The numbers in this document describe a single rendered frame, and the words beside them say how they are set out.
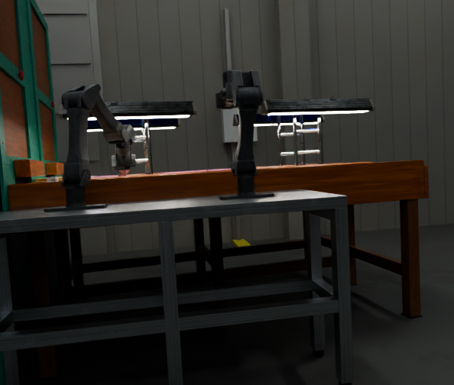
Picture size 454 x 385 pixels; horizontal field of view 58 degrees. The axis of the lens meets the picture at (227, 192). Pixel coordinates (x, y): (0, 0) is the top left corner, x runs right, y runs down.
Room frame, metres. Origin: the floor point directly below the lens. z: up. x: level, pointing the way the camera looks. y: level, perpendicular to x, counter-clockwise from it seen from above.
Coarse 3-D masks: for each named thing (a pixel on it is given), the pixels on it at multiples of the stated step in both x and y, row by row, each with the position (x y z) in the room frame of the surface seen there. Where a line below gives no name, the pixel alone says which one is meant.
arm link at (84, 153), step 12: (72, 96) 1.43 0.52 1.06; (72, 108) 1.43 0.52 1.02; (84, 108) 1.44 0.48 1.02; (72, 120) 1.43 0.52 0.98; (84, 120) 1.44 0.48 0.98; (72, 132) 1.42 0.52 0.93; (84, 132) 1.44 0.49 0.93; (72, 144) 1.42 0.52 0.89; (84, 144) 1.44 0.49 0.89; (72, 156) 1.41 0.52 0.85; (84, 156) 1.42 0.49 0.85; (72, 168) 1.40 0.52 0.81; (84, 168) 1.41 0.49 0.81; (72, 180) 1.41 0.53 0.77
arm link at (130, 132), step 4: (128, 128) 1.75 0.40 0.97; (132, 128) 1.78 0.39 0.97; (124, 132) 1.67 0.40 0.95; (128, 132) 1.75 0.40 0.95; (132, 132) 1.77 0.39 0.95; (136, 132) 1.79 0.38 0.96; (124, 136) 1.67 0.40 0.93; (128, 136) 1.74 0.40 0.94; (132, 136) 1.76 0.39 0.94; (124, 140) 1.67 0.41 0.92; (132, 140) 1.75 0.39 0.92
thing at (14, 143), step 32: (0, 0) 1.70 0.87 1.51; (32, 0) 2.33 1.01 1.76; (0, 32) 1.66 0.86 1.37; (32, 32) 2.25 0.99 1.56; (0, 64) 1.57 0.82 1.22; (32, 64) 2.19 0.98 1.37; (0, 96) 1.53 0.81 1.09; (32, 96) 2.15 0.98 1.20; (0, 128) 1.49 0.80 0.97; (32, 128) 2.08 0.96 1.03; (0, 160) 1.47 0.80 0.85
